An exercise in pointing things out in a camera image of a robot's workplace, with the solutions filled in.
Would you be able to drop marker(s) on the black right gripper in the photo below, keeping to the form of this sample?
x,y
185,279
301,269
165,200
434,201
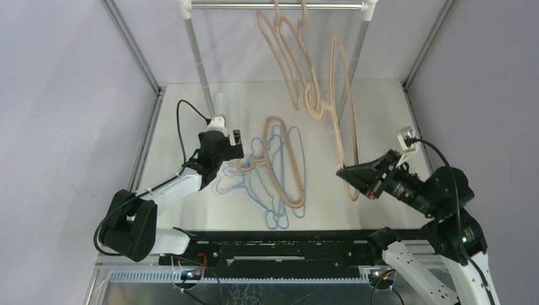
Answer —
x,y
379,176

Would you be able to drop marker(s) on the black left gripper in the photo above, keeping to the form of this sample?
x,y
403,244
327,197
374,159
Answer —
x,y
233,152

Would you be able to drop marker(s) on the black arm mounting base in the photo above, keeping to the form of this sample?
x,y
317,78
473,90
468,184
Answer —
x,y
280,253

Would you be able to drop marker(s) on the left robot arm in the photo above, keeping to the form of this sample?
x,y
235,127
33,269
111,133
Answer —
x,y
130,227

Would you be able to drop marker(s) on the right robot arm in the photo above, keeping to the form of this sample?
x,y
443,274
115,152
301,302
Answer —
x,y
455,236

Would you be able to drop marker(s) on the right electronics board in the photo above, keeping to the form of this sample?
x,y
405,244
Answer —
x,y
380,281

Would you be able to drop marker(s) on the electronics board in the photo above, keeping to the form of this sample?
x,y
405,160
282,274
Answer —
x,y
193,275
380,281

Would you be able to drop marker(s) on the left electronics board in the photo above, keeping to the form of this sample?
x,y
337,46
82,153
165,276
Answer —
x,y
193,275

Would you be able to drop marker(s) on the metal clothes rack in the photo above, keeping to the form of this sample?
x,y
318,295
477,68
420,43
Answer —
x,y
367,8

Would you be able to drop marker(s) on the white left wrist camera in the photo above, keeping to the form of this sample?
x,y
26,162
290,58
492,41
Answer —
x,y
218,123

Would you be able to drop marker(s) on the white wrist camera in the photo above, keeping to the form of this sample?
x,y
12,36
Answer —
x,y
218,123
407,139

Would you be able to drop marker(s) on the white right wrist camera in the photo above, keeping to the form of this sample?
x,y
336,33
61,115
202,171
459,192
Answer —
x,y
407,139

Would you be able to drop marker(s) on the white slotted cable duct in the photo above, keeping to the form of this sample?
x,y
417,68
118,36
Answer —
x,y
169,276

